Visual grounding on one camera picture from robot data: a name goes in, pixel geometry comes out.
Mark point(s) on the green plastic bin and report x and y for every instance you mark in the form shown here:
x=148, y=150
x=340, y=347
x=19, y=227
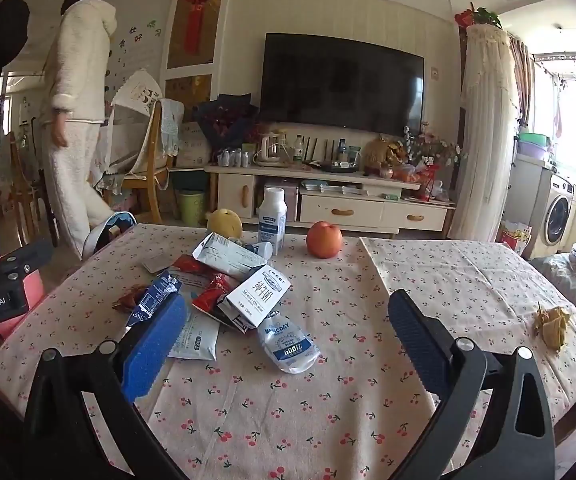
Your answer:
x=190, y=207

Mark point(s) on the grey milk carton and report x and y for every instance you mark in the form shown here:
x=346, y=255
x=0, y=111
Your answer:
x=227, y=257

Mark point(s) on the white printed cover cloth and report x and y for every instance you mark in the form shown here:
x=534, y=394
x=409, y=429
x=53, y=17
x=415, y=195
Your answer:
x=137, y=95

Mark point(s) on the grey patterned cloth bundle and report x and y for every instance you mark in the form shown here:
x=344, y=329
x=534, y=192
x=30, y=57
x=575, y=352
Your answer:
x=568, y=285

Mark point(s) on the blue white bag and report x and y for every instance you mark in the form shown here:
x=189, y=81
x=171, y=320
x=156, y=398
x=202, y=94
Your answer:
x=100, y=240

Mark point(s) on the white milk carton black script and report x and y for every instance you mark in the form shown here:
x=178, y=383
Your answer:
x=258, y=295

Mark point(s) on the cream television cabinet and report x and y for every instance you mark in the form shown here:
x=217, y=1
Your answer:
x=338, y=210

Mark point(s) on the grey washing machine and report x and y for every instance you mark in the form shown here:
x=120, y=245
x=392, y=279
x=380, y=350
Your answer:
x=560, y=210

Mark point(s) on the black television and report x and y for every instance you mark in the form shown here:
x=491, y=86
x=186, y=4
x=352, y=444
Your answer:
x=343, y=80

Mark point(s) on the purple basin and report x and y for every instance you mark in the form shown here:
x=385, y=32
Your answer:
x=533, y=151

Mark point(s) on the brown curtain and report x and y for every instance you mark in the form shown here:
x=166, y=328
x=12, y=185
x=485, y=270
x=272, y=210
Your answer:
x=522, y=80

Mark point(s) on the white blue plastic packet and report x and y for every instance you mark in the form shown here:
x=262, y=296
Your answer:
x=195, y=335

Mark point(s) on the red apple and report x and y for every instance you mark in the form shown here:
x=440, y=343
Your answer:
x=324, y=240

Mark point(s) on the row of small silver bottles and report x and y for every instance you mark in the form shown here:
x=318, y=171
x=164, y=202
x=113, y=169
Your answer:
x=233, y=158

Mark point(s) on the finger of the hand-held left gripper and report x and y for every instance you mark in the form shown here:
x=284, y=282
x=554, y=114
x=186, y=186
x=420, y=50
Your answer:
x=22, y=262

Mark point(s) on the yellow crumpled scrap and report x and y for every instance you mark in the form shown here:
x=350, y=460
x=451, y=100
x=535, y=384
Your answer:
x=553, y=327

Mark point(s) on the green label plastic bottle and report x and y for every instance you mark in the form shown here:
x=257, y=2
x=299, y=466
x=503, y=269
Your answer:
x=298, y=150

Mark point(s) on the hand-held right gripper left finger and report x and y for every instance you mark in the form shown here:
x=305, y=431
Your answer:
x=152, y=350

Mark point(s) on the red gift bag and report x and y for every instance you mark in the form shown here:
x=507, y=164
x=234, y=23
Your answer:
x=515, y=237

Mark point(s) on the dried flower arrangement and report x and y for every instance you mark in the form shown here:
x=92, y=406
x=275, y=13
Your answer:
x=433, y=147

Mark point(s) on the blue drink carton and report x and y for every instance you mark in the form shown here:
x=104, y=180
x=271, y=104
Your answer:
x=152, y=295

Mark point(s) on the dark wrapped flower bouquet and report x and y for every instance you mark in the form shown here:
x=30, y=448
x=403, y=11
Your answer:
x=225, y=120

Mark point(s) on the small white bottle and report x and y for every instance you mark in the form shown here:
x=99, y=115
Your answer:
x=263, y=250

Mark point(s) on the white lace covered column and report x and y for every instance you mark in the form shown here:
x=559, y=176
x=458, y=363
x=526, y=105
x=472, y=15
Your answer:
x=485, y=135

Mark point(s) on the white printed sack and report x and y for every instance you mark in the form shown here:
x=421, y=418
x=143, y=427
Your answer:
x=190, y=145

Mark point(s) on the cherry print tablecloth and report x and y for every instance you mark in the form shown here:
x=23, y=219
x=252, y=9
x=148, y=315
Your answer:
x=348, y=400

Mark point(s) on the black router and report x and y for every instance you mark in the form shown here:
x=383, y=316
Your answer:
x=335, y=165

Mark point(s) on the white bottle blue label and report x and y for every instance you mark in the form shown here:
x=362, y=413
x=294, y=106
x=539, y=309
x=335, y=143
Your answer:
x=272, y=220

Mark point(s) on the beige packet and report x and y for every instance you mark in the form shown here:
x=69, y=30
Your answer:
x=157, y=264

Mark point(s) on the golden ornament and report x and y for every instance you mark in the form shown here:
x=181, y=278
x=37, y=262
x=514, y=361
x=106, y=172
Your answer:
x=380, y=155

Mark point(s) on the yellow pear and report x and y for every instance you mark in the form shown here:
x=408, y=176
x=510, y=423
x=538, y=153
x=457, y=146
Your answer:
x=225, y=222

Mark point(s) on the green basin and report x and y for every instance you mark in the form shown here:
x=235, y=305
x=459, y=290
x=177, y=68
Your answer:
x=533, y=138

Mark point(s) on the green potted plant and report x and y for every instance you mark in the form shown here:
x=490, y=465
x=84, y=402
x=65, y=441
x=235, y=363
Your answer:
x=485, y=17

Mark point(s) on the white electric kettle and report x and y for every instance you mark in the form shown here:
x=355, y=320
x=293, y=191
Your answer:
x=268, y=150

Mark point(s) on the pink plastic bin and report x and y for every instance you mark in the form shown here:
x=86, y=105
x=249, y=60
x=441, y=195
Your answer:
x=32, y=285

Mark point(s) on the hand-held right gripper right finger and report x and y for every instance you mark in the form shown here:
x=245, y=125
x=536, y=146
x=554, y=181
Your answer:
x=418, y=345

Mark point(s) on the grey lace chair cover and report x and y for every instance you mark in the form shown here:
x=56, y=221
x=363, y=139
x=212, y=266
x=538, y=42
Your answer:
x=170, y=130

